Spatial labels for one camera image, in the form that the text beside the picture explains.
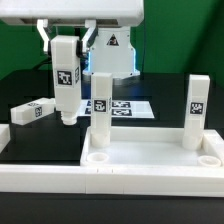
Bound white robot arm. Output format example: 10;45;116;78
0;0;144;79

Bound white front fence bar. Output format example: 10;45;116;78
0;164;224;197

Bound black thick cable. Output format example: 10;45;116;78
31;56;54;71

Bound white fence bar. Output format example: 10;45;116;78
0;124;10;153
0;164;224;197

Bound white desk top tray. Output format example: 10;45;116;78
80;126;224;168

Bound white marker sheet with tags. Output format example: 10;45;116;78
78;99;155;119

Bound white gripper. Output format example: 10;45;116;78
0;0;144;58

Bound white left fence bar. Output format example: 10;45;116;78
0;124;10;153

